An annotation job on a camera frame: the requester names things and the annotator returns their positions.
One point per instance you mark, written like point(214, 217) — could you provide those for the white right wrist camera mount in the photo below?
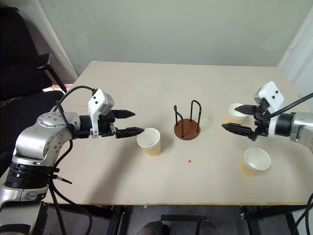
point(272, 94)

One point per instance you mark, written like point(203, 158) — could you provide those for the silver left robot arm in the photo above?
point(36, 139)

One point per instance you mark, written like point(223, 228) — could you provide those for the black metal table frame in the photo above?
point(102, 213)

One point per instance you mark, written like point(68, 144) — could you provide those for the yellow paper cup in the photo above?
point(256, 160)
point(233, 117)
point(151, 142)

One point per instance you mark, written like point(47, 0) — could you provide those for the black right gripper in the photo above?
point(262, 124)

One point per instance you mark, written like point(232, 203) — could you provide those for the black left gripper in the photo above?
point(106, 126)

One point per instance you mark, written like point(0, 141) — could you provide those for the wooden base wire cup holder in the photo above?
point(187, 131)

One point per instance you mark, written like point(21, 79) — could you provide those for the dark rounded shape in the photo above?
point(154, 228)

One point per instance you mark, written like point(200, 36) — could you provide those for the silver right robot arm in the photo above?
point(302, 127)

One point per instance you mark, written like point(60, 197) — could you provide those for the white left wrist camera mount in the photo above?
point(97, 101)

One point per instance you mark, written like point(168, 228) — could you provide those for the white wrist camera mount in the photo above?
point(97, 101)
point(272, 94)

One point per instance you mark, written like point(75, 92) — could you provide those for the black office chair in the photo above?
point(14, 54)

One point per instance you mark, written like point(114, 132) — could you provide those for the black zip tie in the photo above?
point(61, 179)

